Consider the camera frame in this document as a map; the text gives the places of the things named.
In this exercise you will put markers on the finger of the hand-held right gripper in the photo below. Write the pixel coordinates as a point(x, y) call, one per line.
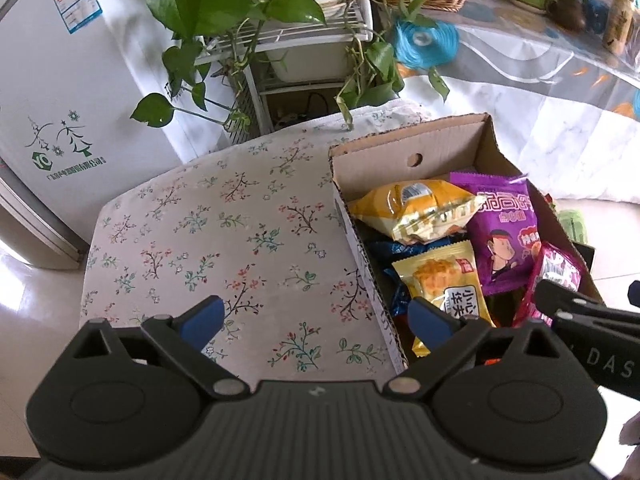
point(600, 321)
point(565, 297)

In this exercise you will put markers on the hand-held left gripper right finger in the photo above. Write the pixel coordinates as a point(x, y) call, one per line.
point(429, 321)

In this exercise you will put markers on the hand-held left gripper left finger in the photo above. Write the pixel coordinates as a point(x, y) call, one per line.
point(202, 318)

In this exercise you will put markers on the pink snack packet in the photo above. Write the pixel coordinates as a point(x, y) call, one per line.
point(552, 270)

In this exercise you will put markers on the small yellow waffle packet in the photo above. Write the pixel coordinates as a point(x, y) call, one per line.
point(440, 275)

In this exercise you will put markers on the blue foil snack bag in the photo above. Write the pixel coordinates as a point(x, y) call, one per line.
point(400, 250)

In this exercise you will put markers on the purple snack packet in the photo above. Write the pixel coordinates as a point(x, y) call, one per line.
point(500, 230)

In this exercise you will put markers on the long orange snack packet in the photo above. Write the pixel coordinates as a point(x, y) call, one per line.
point(415, 210)

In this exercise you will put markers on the cardboard box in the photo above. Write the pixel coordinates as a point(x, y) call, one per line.
point(400, 155)

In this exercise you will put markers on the green object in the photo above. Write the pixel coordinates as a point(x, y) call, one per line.
point(575, 225)

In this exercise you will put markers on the silver refrigerator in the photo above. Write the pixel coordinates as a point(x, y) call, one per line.
point(30, 225)

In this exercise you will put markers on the grey patterned tablecloth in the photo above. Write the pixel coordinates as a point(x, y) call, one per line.
point(525, 100)

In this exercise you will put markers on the white chest freezer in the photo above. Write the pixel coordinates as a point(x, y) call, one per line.
point(100, 110)

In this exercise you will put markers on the beige bottle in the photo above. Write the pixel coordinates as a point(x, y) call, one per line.
point(617, 25)

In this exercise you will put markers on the blue plastic object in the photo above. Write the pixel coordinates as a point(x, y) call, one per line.
point(425, 42)

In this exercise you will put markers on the white rectangular planter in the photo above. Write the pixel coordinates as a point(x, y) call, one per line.
point(310, 60)

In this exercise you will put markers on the brown teapot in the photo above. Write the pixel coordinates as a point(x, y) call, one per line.
point(567, 15)

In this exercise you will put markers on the white metal plant rack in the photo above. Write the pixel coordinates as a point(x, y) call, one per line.
point(300, 35)

